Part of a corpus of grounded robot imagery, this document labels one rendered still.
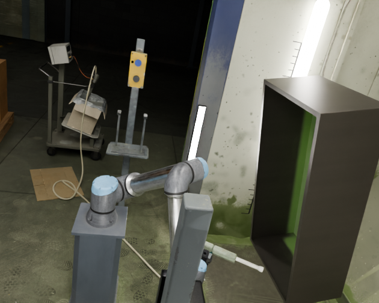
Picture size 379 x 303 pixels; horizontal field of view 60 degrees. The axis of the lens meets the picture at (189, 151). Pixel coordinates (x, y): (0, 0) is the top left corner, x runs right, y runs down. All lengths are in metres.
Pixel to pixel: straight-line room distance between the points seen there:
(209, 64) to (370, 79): 1.27
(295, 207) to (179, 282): 1.96
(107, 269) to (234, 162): 1.29
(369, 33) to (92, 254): 2.44
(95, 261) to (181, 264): 1.61
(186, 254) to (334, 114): 1.08
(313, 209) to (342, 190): 0.17
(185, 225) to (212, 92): 1.99
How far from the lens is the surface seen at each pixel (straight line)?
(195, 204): 0.57
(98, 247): 2.14
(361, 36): 2.85
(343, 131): 1.60
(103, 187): 1.98
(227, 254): 2.18
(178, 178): 1.56
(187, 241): 0.60
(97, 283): 2.34
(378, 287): 2.91
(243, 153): 2.75
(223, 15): 2.44
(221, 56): 2.47
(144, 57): 2.57
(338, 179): 1.73
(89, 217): 2.12
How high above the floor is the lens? 1.95
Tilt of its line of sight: 24 degrees down
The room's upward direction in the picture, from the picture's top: 12 degrees clockwise
